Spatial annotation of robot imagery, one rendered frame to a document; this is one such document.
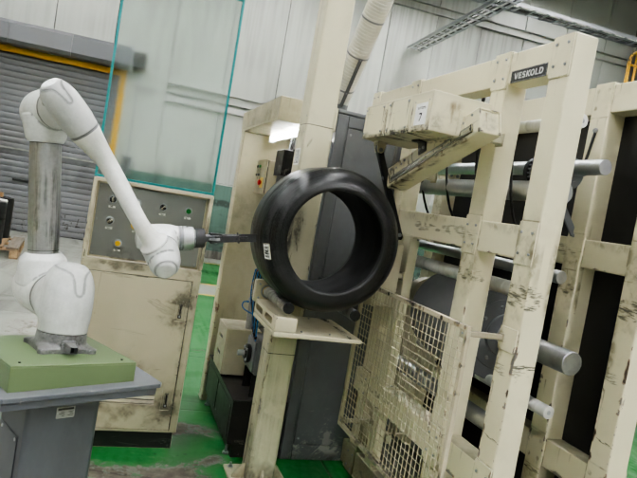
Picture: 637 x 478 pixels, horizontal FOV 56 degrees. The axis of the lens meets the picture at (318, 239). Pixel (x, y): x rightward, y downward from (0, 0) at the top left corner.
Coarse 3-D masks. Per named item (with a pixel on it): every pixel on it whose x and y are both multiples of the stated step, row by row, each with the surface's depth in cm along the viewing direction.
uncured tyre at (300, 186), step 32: (288, 192) 224; (320, 192) 225; (352, 192) 229; (256, 224) 234; (288, 224) 223; (384, 224) 235; (256, 256) 236; (352, 256) 263; (384, 256) 237; (288, 288) 227; (320, 288) 259; (352, 288) 235
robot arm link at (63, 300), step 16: (48, 272) 190; (64, 272) 188; (80, 272) 191; (32, 288) 195; (48, 288) 187; (64, 288) 187; (80, 288) 189; (32, 304) 194; (48, 304) 186; (64, 304) 186; (80, 304) 189; (48, 320) 186; (64, 320) 187; (80, 320) 190
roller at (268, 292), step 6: (264, 288) 259; (270, 288) 256; (264, 294) 256; (270, 294) 248; (276, 294) 244; (270, 300) 247; (276, 300) 239; (282, 300) 234; (282, 306) 229; (288, 306) 228; (288, 312) 229
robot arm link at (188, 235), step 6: (180, 228) 220; (186, 228) 221; (192, 228) 222; (180, 234) 219; (186, 234) 219; (192, 234) 220; (180, 240) 219; (186, 240) 219; (192, 240) 220; (180, 246) 220; (186, 246) 220; (192, 246) 221
